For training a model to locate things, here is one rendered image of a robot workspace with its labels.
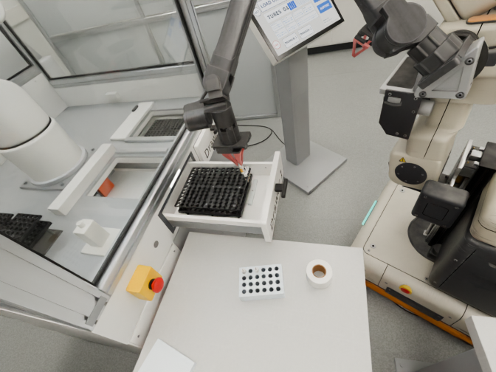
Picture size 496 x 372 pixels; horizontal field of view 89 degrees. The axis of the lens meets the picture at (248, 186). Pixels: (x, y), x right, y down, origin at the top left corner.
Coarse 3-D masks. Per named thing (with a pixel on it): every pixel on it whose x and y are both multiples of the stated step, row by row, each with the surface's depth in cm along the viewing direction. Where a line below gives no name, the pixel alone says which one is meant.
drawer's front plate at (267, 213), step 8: (280, 160) 87; (272, 168) 81; (280, 168) 88; (272, 176) 79; (280, 176) 89; (272, 184) 77; (272, 192) 75; (272, 200) 76; (264, 208) 71; (272, 208) 76; (264, 216) 70; (272, 216) 77; (264, 224) 69; (272, 224) 77; (264, 232) 72; (272, 232) 78
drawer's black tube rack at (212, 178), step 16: (192, 176) 90; (208, 176) 89; (224, 176) 87; (240, 176) 90; (192, 192) 86; (208, 192) 88; (224, 192) 83; (192, 208) 84; (208, 208) 79; (224, 208) 82; (240, 208) 81
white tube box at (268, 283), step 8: (272, 264) 74; (280, 264) 73; (240, 272) 74; (248, 272) 74; (256, 272) 73; (264, 272) 73; (272, 272) 72; (280, 272) 72; (240, 280) 73; (248, 280) 72; (256, 280) 72; (264, 280) 71; (272, 280) 71; (280, 280) 70; (240, 288) 71; (248, 288) 71; (256, 288) 70; (264, 288) 70; (272, 288) 70; (280, 288) 69; (240, 296) 70; (248, 296) 69; (256, 296) 69; (264, 296) 69; (272, 296) 69; (280, 296) 70
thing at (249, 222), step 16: (256, 176) 93; (176, 192) 90; (256, 192) 88; (176, 208) 90; (256, 208) 83; (176, 224) 84; (192, 224) 81; (208, 224) 79; (224, 224) 77; (240, 224) 75; (256, 224) 73
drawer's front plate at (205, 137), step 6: (204, 132) 102; (210, 132) 107; (198, 138) 100; (204, 138) 102; (210, 138) 107; (198, 144) 97; (204, 144) 102; (210, 144) 108; (198, 150) 98; (204, 150) 102; (210, 150) 108; (204, 156) 103; (210, 156) 108
